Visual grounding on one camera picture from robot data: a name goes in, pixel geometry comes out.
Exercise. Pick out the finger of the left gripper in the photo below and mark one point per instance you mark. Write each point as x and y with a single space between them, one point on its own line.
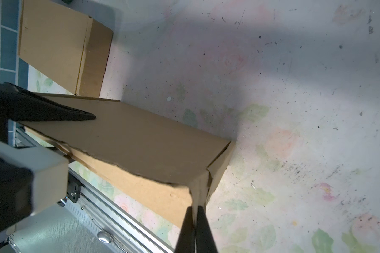
23 105

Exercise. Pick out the cardboard box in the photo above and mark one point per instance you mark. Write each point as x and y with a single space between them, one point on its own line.
165 165
69 47

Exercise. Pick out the metal spoon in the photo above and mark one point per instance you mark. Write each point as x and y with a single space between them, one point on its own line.
105 237

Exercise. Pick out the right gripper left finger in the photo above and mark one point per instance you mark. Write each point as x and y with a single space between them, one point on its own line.
186 240

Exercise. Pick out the white slotted cable duct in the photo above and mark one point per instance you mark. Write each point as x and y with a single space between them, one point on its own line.
90 226

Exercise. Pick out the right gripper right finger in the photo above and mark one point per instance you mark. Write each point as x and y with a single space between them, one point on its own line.
204 240

